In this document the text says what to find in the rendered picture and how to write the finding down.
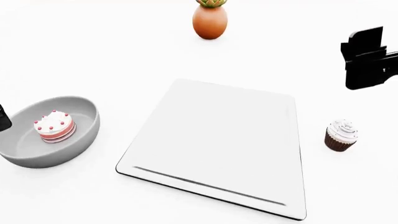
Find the chocolate cupcake white frosting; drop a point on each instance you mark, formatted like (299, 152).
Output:
(340, 136)

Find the terracotta egg-shaped vase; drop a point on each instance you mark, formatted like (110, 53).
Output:
(210, 22)

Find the green succulent plant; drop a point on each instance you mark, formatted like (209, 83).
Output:
(211, 2)

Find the pink white layered cake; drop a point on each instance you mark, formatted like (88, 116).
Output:
(54, 127)

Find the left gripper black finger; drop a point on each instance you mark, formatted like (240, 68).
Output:
(3, 119)

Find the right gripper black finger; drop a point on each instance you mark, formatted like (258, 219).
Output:
(367, 36)
(357, 50)

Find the white rectangular tray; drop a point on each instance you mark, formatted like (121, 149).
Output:
(214, 144)

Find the grey round bowl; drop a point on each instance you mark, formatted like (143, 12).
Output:
(77, 140)

